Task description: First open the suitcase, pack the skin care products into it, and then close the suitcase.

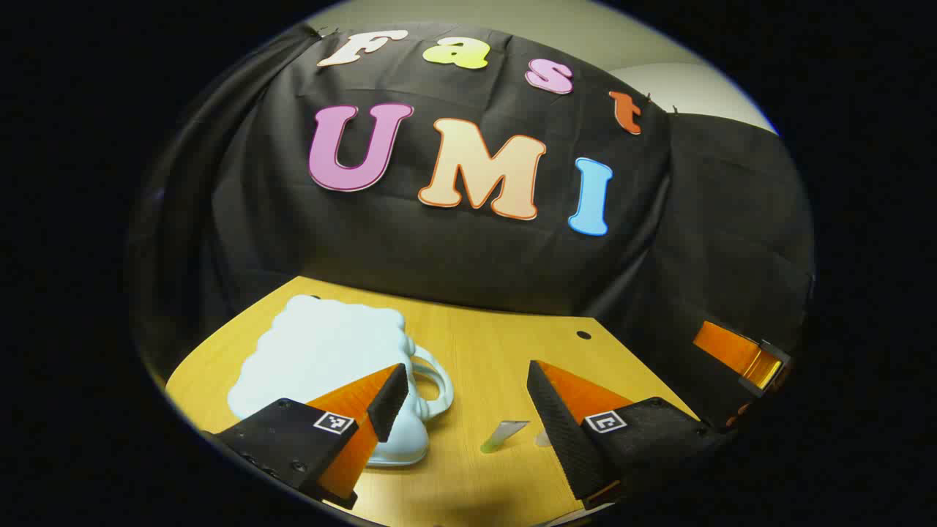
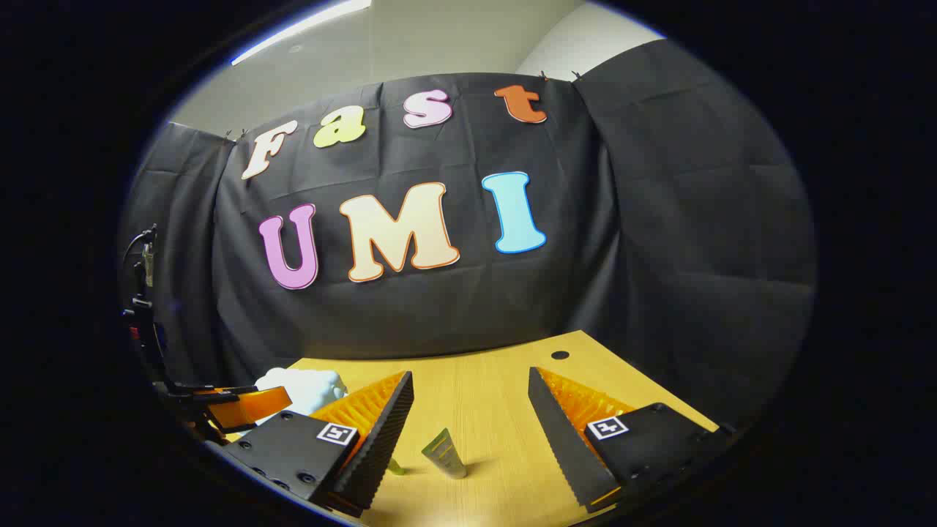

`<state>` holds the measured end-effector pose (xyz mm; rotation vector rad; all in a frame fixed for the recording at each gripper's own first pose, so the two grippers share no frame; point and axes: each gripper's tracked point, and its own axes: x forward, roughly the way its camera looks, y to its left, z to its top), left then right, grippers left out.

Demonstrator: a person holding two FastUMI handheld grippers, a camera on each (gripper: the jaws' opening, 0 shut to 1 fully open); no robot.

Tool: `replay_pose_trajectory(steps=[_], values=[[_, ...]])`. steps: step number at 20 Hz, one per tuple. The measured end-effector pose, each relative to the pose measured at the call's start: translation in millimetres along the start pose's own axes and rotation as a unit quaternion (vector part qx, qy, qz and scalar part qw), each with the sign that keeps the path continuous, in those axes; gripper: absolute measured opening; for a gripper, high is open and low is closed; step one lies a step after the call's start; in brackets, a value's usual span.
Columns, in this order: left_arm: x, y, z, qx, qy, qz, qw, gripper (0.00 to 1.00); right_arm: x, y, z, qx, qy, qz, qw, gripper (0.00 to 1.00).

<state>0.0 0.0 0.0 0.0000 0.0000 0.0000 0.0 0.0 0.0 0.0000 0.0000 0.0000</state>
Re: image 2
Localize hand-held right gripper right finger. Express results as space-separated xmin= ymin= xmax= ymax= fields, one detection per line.
xmin=528 ymin=367 xmax=737 ymax=513

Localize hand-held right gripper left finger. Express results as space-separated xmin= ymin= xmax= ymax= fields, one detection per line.
xmin=223 ymin=371 xmax=415 ymax=517

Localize white hard-shell suitcase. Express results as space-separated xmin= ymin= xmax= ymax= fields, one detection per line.
xmin=253 ymin=367 xmax=348 ymax=419

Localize large green grey cream tube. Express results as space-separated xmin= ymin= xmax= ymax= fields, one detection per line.
xmin=422 ymin=428 xmax=468 ymax=479

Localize black backdrop cloth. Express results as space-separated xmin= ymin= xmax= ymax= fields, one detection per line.
xmin=117 ymin=38 xmax=818 ymax=433

